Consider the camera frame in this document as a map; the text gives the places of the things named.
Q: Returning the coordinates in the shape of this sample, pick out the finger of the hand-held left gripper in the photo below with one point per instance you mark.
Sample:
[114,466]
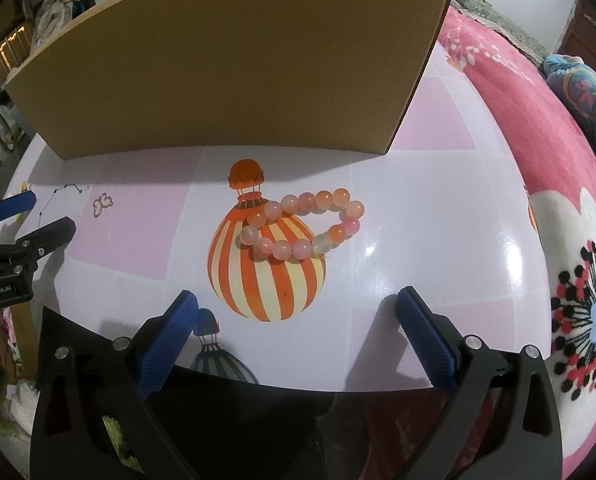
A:
[47,235]
[12,206]

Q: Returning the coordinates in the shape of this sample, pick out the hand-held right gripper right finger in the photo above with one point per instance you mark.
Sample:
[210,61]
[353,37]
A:
[425,340]

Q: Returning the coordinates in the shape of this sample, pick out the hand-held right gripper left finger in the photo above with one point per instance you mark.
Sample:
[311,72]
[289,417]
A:
[170,342]

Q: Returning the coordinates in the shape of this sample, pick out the gold knot charm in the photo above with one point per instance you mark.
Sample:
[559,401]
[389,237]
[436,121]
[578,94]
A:
[108,200]

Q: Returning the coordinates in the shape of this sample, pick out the brown cardboard box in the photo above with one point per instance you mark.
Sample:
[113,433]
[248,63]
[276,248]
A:
[227,60]

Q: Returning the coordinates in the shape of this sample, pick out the green plush slipper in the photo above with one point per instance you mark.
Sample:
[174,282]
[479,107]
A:
[115,430]

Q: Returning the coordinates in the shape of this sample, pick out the balloon print table sheet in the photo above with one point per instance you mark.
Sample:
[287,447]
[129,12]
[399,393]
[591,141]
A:
[428,235]

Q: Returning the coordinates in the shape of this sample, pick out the pile of clothes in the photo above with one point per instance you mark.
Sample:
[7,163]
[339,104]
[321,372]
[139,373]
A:
[57,5]

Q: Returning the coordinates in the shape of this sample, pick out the pink floral blanket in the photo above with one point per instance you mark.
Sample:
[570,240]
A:
[528,125]

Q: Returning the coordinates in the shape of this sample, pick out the grey green cushion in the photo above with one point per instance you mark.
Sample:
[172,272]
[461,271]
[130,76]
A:
[503,25]

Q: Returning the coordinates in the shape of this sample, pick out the brown wooden door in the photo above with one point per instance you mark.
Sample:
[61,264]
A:
[593,35]

